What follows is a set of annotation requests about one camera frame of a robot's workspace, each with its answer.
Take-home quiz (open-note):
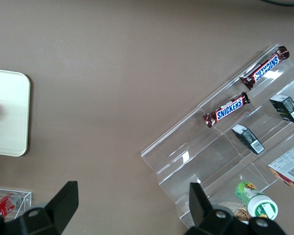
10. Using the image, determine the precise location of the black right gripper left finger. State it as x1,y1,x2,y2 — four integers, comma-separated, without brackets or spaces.
4,181,79,235

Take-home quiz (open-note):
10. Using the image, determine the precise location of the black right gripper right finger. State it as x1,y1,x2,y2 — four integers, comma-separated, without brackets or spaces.
183,182,249,235

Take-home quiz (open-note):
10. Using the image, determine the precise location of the woven wicker basket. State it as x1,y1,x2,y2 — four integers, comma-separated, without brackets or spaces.
233,205,252,224

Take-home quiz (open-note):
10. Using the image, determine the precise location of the cream plastic tray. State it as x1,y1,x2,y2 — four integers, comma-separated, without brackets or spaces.
0,68,31,157

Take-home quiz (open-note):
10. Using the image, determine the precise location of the clear acrylic can dispenser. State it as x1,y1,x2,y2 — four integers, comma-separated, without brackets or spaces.
0,187,32,220

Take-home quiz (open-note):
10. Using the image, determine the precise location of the clear acrylic tiered display stand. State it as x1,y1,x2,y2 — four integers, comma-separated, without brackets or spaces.
140,43,294,227

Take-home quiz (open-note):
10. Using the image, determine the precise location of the green white plastic bottle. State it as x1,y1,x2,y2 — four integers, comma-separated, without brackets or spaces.
235,181,279,221

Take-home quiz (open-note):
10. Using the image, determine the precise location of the red coca-cola can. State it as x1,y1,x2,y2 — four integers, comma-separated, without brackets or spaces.
0,192,21,218

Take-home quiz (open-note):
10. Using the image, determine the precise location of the small black carton box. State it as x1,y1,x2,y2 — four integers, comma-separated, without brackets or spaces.
231,123,266,155
269,94,294,125

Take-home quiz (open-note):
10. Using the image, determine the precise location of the white red cookie box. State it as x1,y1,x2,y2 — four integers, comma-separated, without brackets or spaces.
268,141,294,195

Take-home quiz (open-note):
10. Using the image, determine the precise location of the snickers chocolate bar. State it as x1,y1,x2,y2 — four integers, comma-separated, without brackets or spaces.
239,46,291,91
202,92,250,129

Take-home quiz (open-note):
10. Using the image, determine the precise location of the black cable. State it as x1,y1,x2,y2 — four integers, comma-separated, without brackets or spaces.
259,0,294,7

